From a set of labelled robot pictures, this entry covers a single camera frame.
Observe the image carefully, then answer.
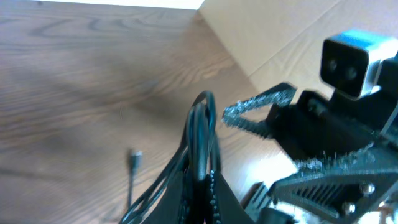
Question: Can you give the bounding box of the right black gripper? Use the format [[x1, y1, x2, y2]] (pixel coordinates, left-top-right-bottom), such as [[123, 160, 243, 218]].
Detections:
[[221, 54, 397, 223]]

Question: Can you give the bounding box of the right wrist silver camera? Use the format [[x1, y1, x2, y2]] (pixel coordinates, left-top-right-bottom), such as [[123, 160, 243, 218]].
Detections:
[[320, 29, 397, 99]]

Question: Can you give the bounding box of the black cable bundle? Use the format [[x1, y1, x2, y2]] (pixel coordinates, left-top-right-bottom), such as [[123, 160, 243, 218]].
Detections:
[[119, 90, 223, 224]]

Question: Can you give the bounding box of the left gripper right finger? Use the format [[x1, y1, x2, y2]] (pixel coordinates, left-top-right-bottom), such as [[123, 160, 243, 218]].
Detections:
[[205, 170, 254, 224]]

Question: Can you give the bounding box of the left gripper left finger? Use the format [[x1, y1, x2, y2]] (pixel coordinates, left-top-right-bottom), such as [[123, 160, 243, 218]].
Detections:
[[146, 172, 190, 224]]

